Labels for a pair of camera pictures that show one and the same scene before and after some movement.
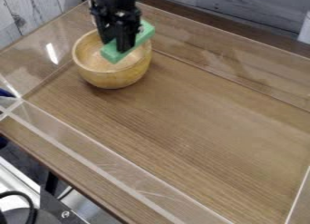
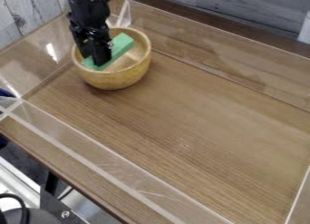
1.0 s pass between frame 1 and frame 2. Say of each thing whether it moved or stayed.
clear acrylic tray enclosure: stayed
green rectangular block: moved
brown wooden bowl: stayed
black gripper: moved
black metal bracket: stayed
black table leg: stayed
